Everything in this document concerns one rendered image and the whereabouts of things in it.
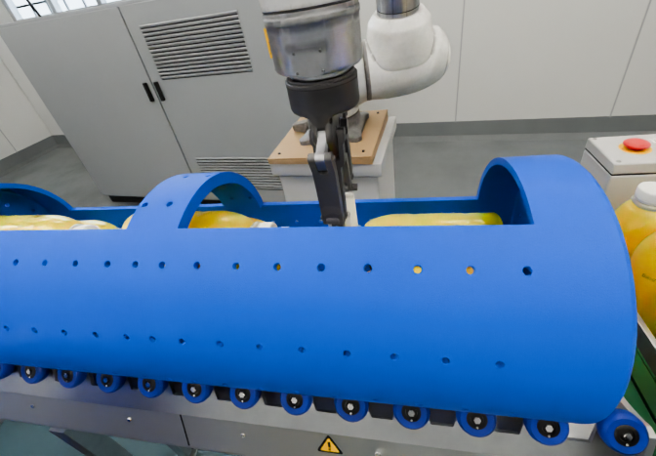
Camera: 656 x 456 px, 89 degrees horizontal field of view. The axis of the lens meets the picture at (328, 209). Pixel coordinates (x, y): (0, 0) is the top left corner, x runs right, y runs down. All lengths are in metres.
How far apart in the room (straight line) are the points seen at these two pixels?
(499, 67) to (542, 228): 2.90
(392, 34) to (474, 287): 0.68
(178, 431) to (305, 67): 0.57
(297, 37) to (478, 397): 0.35
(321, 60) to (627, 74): 3.22
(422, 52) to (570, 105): 2.60
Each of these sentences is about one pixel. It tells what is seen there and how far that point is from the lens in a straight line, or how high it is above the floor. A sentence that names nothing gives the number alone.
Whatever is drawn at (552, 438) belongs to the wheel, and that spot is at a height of 0.96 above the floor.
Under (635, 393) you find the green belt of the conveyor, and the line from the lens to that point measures 0.66.
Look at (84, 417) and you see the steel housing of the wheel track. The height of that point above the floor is 0.87.
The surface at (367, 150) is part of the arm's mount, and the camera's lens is 0.89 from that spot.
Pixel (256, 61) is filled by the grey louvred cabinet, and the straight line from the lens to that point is 2.08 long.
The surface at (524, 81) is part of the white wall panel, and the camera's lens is 3.27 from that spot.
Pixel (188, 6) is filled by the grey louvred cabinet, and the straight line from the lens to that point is 2.22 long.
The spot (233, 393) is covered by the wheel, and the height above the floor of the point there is 0.97.
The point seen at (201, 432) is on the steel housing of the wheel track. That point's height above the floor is 0.87.
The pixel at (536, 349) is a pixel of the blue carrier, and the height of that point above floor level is 1.15.
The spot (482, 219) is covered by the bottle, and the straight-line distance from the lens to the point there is 0.46.
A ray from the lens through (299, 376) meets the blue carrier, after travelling 0.37.
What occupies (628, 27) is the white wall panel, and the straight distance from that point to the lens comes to 3.35.
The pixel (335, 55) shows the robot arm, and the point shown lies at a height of 1.36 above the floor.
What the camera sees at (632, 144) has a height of 1.11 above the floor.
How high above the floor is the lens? 1.42
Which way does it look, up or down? 35 degrees down
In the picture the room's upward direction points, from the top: 11 degrees counter-clockwise
